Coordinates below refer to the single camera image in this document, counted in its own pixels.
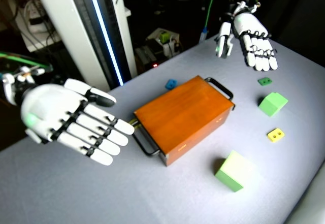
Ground white device with cables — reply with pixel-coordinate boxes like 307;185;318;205
15;0;61;53

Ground blue cable connector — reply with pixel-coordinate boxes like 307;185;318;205
199;29;209;44

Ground hanging green cable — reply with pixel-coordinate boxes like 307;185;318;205
204;0;219;30

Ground grey table cloth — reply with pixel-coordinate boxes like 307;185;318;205
0;32;325;224

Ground black device with red light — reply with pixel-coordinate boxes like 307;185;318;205
134;45;161;70

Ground pale green cube block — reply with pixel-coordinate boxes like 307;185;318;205
215;150;255;193

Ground white plug adapter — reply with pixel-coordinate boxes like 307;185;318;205
163;40;177;57

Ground orange wooden box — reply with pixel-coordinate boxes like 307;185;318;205
132;75;236;158

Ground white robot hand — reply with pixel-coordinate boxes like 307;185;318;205
214;12;279;72
20;78;135;166

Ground white column blue light strip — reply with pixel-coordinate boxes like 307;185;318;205
29;0;138;91

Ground small yellow two-hole block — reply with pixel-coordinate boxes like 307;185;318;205
267;127;285;143

